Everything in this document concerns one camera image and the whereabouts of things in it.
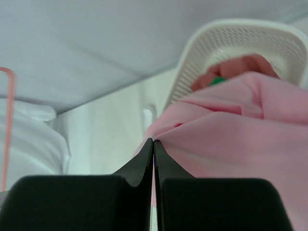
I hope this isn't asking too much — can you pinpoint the pink wire hanger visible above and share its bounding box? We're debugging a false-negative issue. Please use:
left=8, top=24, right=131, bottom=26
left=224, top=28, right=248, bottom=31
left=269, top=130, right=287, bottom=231
left=0, top=67, right=16, bottom=192

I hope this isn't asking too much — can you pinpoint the dusty red t-shirt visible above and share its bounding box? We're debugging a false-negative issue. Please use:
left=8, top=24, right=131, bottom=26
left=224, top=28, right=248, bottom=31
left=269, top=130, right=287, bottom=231
left=191, top=54, right=279, bottom=92

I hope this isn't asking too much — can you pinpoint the green t-shirt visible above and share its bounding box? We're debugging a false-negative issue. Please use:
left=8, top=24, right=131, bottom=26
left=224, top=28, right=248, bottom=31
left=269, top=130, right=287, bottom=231
left=210, top=77, right=227, bottom=86

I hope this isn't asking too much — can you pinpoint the white t-shirt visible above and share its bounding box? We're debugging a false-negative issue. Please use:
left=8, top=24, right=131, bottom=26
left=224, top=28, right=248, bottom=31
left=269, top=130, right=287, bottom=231
left=5, top=101, right=71, bottom=191

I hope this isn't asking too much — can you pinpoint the white perforated plastic basket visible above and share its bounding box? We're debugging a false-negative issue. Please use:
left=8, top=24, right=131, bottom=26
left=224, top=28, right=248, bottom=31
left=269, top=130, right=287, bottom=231
left=164, top=19, right=308, bottom=108

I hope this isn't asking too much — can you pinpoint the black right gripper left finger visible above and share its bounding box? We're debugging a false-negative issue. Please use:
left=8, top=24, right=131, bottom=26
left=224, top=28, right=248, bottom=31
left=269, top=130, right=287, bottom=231
left=0, top=139, right=154, bottom=231

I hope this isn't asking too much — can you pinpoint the silver clothes rack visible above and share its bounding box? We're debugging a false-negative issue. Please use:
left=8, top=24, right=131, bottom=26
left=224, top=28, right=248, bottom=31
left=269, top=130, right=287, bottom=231
left=141, top=104, right=157, bottom=134

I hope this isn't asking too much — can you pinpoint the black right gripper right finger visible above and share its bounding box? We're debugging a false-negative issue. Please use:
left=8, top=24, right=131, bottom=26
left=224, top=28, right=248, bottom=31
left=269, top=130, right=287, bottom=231
left=154, top=141, right=293, bottom=231

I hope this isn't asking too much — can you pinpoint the light pink t-shirt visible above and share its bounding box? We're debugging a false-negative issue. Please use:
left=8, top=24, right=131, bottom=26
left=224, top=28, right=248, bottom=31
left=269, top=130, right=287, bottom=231
left=144, top=72, right=308, bottom=231

